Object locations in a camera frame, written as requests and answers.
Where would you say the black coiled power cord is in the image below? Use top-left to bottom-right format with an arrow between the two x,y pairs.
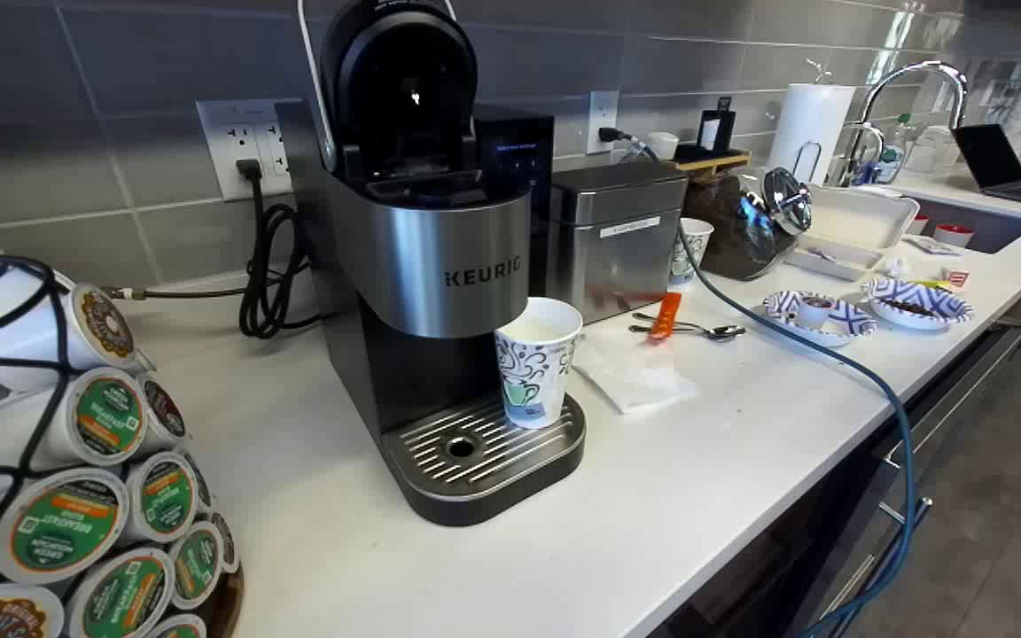
106,155 -> 323,345

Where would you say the black wire pod carousel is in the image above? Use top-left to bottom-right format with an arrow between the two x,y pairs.
0,255 -> 244,638

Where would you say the black laptop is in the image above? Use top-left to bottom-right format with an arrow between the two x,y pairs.
955,124 -> 1021,203

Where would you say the white tray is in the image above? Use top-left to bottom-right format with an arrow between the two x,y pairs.
789,189 -> 918,280

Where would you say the orange handled tool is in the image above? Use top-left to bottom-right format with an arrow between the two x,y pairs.
648,290 -> 681,345

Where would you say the green-lid coffee pod right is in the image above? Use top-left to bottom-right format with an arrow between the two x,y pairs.
127,452 -> 199,543

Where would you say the white object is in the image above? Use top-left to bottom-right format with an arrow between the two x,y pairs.
798,303 -> 834,329

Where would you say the stainless steel toaster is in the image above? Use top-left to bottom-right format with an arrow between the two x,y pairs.
546,164 -> 687,323

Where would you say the paper towel roll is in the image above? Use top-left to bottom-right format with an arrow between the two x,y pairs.
770,83 -> 855,183

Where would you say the brown-lid coffee pod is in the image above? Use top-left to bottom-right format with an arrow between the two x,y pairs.
0,280 -> 143,372

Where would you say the dark basket with utensils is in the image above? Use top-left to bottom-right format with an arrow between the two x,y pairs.
686,168 -> 812,280

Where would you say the green-lid coffee pod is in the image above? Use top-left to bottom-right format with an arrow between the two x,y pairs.
68,546 -> 173,638
0,468 -> 127,585
0,368 -> 149,473
127,452 -> 199,543

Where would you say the metal spoon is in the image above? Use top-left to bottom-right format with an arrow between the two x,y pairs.
629,312 -> 745,341

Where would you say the chrome sink faucet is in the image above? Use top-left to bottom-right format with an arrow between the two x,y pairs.
837,57 -> 974,189

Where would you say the blue patterned bowl left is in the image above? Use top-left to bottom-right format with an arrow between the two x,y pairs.
762,290 -> 874,348

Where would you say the green-lid coffee pod lower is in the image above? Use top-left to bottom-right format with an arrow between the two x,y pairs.
68,546 -> 173,638

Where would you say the blue patterned bowl right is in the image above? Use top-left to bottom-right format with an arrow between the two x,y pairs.
869,280 -> 967,333

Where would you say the blue patterned bowl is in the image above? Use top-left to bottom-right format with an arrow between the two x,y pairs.
869,280 -> 967,333
762,290 -> 874,348

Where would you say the white wall power outlet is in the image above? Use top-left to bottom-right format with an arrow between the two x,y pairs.
194,99 -> 291,199

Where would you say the white paper napkin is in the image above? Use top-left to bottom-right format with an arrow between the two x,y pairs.
575,345 -> 695,416

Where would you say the green-lid coffee pod middle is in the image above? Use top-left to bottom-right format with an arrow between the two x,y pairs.
0,468 -> 127,585

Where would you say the green-lid coffee pod upper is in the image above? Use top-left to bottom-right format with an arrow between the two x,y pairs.
0,368 -> 149,473

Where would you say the patterned paper cup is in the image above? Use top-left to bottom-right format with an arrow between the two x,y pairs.
496,298 -> 584,429

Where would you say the blue cable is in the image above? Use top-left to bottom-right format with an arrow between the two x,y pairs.
609,129 -> 938,638

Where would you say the Keurig coffee maker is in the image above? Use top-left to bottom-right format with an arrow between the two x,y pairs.
289,0 -> 584,524

